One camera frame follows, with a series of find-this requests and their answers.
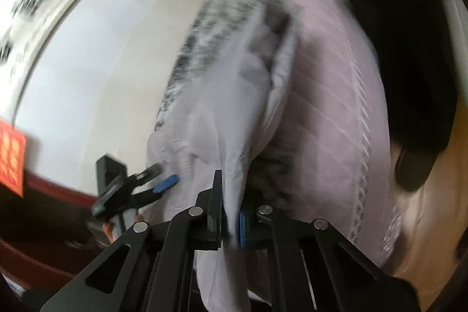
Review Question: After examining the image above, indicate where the pink quilted mattress pad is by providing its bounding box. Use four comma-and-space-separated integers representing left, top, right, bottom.
249, 0, 401, 265

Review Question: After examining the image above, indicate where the grey floral bed sheet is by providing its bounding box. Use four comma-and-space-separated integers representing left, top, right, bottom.
154, 0, 287, 131

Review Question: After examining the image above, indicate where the light grey zip jacket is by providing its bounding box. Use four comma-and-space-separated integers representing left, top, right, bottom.
142, 5, 300, 311

